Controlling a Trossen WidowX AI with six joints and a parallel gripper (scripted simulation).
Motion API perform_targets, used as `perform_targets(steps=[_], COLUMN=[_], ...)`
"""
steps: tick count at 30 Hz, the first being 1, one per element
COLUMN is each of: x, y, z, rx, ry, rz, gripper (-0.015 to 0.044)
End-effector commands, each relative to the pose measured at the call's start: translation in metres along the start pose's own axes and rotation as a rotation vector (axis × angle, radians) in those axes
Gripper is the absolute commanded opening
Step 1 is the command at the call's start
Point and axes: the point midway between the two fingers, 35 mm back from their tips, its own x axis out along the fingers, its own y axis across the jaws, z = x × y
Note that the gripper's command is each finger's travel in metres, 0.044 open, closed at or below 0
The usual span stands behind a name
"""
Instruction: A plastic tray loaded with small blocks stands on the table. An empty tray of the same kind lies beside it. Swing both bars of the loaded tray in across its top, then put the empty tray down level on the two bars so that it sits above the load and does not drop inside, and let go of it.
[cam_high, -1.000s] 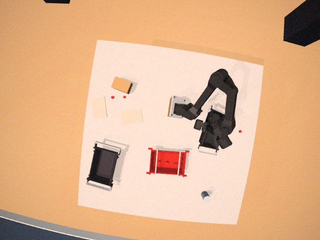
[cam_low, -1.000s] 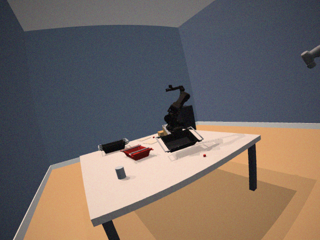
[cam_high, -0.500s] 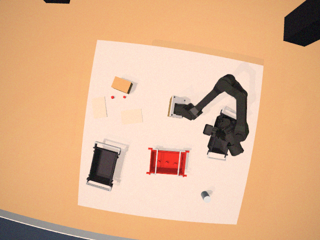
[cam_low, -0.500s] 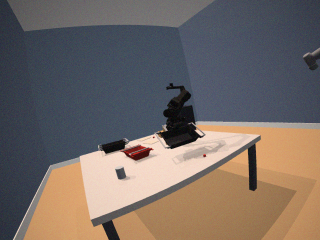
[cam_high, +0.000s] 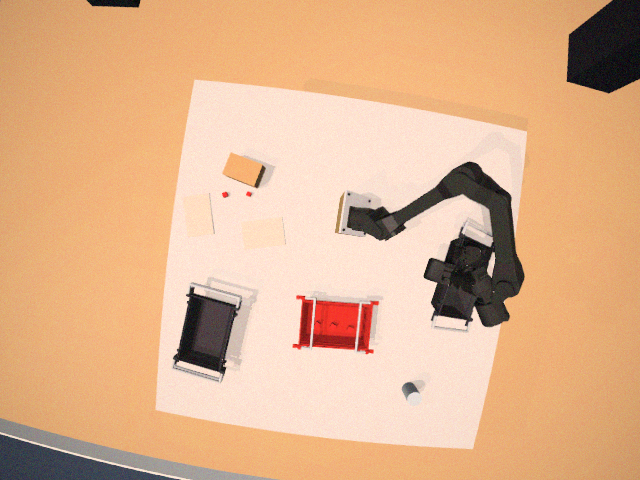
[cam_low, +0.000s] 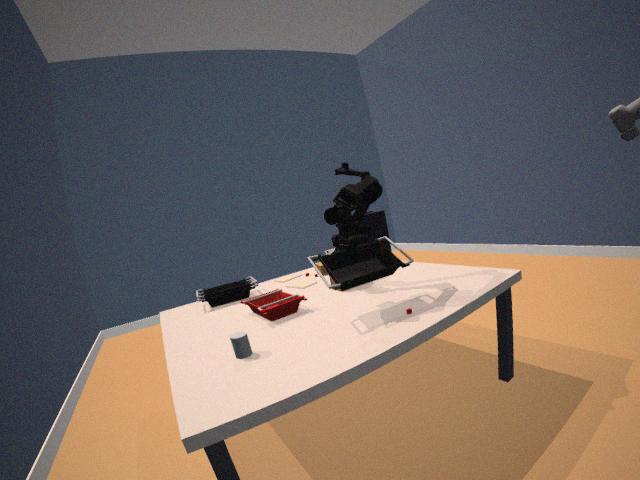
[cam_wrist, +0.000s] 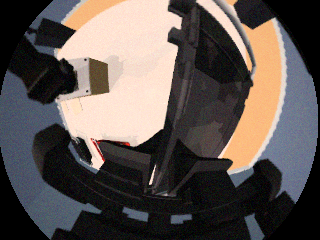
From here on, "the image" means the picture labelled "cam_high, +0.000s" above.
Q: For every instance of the red plastic tray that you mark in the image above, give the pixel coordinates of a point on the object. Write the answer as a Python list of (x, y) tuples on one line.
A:
[(343, 315)]

